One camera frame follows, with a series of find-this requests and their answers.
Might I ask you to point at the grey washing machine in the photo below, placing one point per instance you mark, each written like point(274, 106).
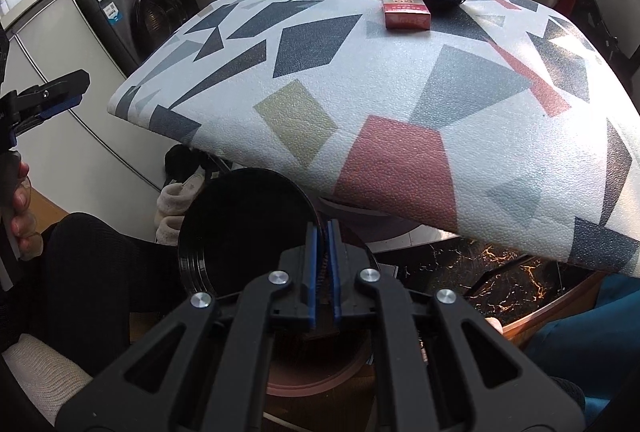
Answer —
point(150, 7)

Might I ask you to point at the small red box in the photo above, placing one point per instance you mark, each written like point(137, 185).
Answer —
point(405, 10)

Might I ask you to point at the person's left hand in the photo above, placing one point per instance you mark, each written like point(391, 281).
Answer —
point(25, 222)

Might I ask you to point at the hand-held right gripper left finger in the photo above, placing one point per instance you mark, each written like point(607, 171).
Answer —
point(311, 272)

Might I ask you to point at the white knitted cushion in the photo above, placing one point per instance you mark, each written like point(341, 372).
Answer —
point(40, 372)

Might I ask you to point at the brown round stool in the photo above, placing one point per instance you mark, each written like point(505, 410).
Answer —
point(320, 372)

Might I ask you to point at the black round bin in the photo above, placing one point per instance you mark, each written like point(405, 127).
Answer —
point(240, 232)

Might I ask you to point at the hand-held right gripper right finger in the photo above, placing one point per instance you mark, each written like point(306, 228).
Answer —
point(334, 272)

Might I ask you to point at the black marble table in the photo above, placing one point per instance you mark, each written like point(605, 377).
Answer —
point(500, 272)

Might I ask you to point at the white cabinet with countertop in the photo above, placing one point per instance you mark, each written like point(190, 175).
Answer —
point(75, 137)

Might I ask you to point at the beige fluffy slipper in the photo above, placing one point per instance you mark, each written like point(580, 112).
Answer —
point(180, 199)
point(170, 229)

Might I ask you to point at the person's legs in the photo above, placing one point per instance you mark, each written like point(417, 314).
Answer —
point(100, 272)

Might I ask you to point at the patterned foam table cover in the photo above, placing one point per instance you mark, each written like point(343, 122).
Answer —
point(400, 77)

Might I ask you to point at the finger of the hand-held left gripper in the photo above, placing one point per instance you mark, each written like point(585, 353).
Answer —
point(65, 85)
point(60, 107)

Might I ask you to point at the black slipper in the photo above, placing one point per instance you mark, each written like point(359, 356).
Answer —
point(187, 162)

